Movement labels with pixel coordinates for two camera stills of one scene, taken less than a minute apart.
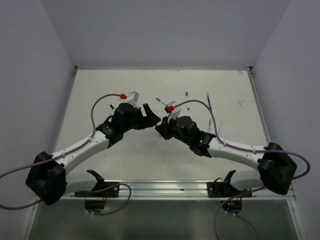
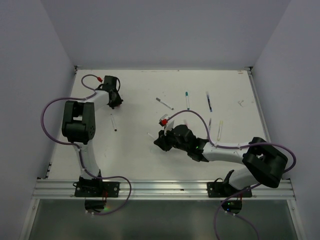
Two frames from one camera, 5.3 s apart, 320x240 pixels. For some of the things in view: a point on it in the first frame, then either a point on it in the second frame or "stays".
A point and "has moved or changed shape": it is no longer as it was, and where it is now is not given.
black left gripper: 150,120 → 118,101
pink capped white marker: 159,123 has moved or changed shape
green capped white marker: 186,94 stays
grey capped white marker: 160,100 stays
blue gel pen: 208,101 stays
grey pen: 209,129 stays
